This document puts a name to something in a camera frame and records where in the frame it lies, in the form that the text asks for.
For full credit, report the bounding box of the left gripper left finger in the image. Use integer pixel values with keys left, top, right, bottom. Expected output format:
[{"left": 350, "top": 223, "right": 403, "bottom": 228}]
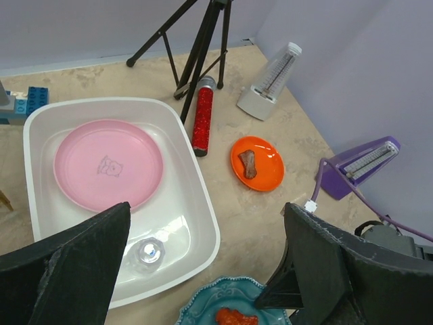
[{"left": 1, "top": 202, "right": 131, "bottom": 324}]

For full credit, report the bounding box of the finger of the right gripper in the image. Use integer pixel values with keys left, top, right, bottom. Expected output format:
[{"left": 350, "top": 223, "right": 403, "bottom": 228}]
[{"left": 254, "top": 240, "right": 304, "bottom": 309}]

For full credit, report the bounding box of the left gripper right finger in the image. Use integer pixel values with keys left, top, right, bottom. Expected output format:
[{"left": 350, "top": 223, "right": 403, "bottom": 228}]
[{"left": 284, "top": 202, "right": 432, "bottom": 324}]

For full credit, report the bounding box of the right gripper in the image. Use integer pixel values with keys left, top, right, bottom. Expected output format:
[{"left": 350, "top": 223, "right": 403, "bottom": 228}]
[{"left": 354, "top": 220, "right": 432, "bottom": 261}]

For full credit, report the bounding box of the teal scalloped plate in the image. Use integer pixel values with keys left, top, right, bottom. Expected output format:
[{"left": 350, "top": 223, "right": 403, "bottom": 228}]
[{"left": 176, "top": 276, "right": 290, "bottom": 324}]

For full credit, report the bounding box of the pink plate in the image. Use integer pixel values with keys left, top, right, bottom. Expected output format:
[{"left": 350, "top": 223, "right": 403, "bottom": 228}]
[{"left": 53, "top": 119, "right": 164, "bottom": 212}]

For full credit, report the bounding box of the orange plate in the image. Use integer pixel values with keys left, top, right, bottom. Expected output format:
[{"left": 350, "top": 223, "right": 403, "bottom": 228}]
[{"left": 230, "top": 136, "right": 285, "bottom": 192}]

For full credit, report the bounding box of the toy grilled meat piece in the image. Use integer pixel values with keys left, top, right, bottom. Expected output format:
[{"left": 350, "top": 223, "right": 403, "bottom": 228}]
[{"left": 215, "top": 308, "right": 258, "bottom": 325}]

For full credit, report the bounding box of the white rectangular baking dish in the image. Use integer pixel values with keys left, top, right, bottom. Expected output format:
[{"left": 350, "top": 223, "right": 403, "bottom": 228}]
[{"left": 23, "top": 97, "right": 221, "bottom": 309}]

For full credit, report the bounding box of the brown meat slice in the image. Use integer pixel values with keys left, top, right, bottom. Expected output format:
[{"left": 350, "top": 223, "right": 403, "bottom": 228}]
[{"left": 238, "top": 150, "right": 257, "bottom": 179}]

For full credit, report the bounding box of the white metronome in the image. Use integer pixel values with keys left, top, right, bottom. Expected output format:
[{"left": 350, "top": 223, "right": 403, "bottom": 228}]
[{"left": 237, "top": 42, "right": 302, "bottom": 121}]

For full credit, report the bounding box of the toy brick tower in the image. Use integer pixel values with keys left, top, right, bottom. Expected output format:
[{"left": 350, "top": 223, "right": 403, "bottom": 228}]
[{"left": 1, "top": 84, "right": 49, "bottom": 125}]

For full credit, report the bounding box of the red glitter microphone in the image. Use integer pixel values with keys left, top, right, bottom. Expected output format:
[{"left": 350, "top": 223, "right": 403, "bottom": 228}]
[{"left": 191, "top": 75, "right": 217, "bottom": 157}]

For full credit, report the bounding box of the black music stand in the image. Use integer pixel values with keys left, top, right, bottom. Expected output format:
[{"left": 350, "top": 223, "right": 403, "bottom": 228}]
[{"left": 126, "top": 0, "right": 232, "bottom": 122}]

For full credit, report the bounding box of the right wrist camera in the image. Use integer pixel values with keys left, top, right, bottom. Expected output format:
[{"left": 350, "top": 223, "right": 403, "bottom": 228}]
[{"left": 304, "top": 200, "right": 318, "bottom": 213}]

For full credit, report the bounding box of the gold wire basket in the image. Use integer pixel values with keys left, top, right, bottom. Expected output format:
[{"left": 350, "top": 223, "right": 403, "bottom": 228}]
[{"left": 0, "top": 191, "right": 14, "bottom": 211}]

